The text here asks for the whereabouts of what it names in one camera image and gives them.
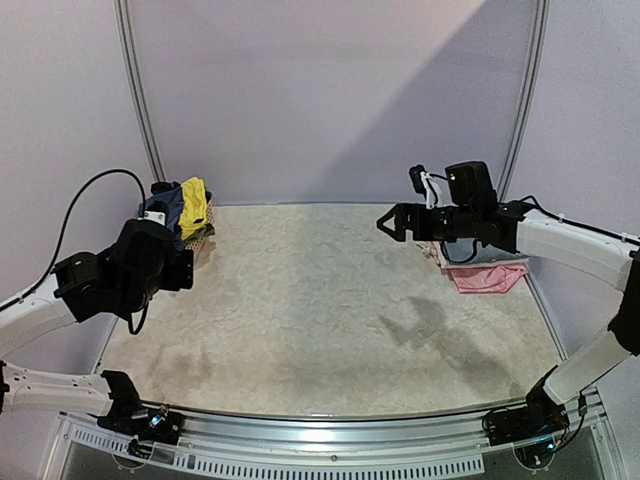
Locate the grey blue button shirt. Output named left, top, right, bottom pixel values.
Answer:
left=439, top=239, right=528, bottom=265

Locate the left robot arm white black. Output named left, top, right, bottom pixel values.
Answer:
left=1, top=220, right=194, bottom=434

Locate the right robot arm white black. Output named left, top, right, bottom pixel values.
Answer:
left=376, top=161, right=639, bottom=436

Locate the pink plastic laundry basket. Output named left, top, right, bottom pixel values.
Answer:
left=184, top=200, right=215, bottom=261

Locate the white folded shirt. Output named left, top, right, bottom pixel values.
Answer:
left=437, top=247, right=529, bottom=269

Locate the yellow garment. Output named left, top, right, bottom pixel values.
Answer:
left=179, top=177, right=208, bottom=241

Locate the pink folded garment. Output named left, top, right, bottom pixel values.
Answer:
left=417, top=241, right=528, bottom=294

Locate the navy blue garment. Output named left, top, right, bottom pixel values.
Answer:
left=138, top=182, right=185, bottom=250

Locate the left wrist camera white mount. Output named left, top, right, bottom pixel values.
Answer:
left=141, top=200, right=169, bottom=226

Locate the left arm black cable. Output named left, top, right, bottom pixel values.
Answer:
left=0, top=168, right=151, bottom=335

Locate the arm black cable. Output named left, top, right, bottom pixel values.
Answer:
left=432, top=172, right=640, bottom=265
left=0, top=168, right=151, bottom=335

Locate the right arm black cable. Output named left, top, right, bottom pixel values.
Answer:
left=432, top=172, right=640, bottom=265

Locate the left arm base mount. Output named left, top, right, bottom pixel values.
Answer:
left=97, top=370, right=185, bottom=445

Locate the aluminium front rail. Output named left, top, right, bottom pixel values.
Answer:
left=45, top=390, right=625, bottom=479

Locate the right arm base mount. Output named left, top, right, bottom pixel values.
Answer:
left=482, top=367, right=570, bottom=446

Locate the right aluminium corner post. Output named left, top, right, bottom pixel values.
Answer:
left=497, top=0, right=550, bottom=201

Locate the aluminium corner post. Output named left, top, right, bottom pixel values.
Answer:
left=114, top=0, right=167, bottom=181
left=497, top=0, right=550, bottom=201

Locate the left aluminium corner post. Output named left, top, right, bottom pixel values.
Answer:
left=114, top=0, right=167, bottom=181

